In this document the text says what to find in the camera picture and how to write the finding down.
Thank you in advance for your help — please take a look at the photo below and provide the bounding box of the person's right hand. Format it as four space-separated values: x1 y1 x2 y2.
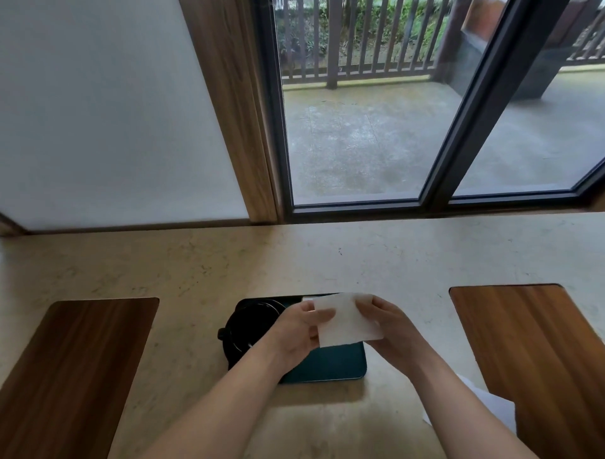
354 295 438 377

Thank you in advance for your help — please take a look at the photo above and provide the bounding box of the person's left hand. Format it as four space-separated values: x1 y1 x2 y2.
267 298 337 368

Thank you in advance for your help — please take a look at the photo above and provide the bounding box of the black cup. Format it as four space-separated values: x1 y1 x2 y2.
217 298 289 356

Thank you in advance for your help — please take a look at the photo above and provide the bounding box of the dark green tray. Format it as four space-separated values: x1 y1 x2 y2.
222 294 368 385

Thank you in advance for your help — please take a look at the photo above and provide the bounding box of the white napkin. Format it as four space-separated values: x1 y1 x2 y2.
302 292 384 349
422 373 517 435

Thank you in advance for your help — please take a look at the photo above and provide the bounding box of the black saucer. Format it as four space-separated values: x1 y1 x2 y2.
222 298 290 372

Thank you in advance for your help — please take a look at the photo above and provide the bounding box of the person's right forearm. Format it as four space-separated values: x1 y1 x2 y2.
411 352 539 459

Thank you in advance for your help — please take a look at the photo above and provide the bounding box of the person's left forearm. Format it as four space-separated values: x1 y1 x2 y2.
141 347 303 459

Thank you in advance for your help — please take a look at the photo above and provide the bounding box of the brown wooden placemat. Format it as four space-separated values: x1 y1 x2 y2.
0 297 160 459
449 283 605 459

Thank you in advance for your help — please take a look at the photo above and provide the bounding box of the wooden balcony railing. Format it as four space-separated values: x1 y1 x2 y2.
274 0 605 91

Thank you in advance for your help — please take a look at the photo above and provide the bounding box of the dark outdoor pillar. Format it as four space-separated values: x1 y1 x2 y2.
434 0 605 101

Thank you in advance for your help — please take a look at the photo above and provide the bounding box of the dark window frame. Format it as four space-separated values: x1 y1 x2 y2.
250 0 605 223

